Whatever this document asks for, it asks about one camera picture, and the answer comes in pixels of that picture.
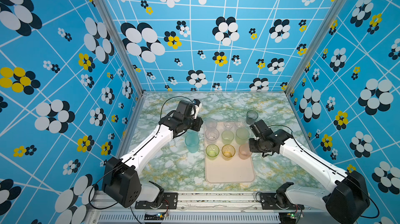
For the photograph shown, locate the light green textured cup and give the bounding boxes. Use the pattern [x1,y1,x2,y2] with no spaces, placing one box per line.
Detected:
[235,127,250,145]

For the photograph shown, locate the teal textured cup front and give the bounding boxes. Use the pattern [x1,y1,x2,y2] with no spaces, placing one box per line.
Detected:
[185,133,200,153]

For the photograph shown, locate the teal textured cup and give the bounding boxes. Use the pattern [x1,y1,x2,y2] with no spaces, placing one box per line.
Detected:
[185,133,200,153]
[186,130,199,137]

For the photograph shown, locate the pink textured cup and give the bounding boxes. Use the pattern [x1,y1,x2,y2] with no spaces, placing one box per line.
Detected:
[239,143,252,160]

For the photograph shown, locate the dark grey tumbler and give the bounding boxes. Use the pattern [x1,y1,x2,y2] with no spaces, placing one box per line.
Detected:
[246,110,258,125]

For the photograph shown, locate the clear faceted glass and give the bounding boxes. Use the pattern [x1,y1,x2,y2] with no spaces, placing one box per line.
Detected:
[234,121,246,128]

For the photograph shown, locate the clear smooth glass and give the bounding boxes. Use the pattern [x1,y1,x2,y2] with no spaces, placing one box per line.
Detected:
[205,128,220,144]

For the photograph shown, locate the pale green textured cup front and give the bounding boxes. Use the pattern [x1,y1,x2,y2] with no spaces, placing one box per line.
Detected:
[221,130,235,145]

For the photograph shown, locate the amber yellow glass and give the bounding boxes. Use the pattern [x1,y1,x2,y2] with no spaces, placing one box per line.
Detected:
[221,144,236,161]

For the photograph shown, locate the clear ribbed glass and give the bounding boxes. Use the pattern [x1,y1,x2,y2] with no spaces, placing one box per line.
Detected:
[224,121,235,129]

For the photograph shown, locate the green smooth glass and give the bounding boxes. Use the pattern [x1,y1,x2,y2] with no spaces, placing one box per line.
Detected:
[205,144,220,161]

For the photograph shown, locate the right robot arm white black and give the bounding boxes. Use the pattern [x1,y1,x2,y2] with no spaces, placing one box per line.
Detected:
[249,120,371,224]

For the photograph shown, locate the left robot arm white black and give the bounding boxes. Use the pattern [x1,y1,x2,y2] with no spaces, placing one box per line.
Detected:
[101,99,203,208]

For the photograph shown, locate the pink rectangular plastic tray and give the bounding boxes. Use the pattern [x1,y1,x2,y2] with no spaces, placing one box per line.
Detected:
[204,122,255,184]

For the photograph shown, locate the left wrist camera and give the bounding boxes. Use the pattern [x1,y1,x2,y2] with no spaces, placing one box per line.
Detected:
[192,99,202,119]

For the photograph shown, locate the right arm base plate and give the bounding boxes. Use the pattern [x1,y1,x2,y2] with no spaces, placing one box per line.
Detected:
[255,192,304,211]

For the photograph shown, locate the aluminium front rail frame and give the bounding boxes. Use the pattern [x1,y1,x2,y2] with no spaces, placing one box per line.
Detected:
[84,191,336,224]

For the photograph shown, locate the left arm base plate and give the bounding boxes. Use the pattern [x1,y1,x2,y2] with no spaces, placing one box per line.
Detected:
[134,192,178,210]

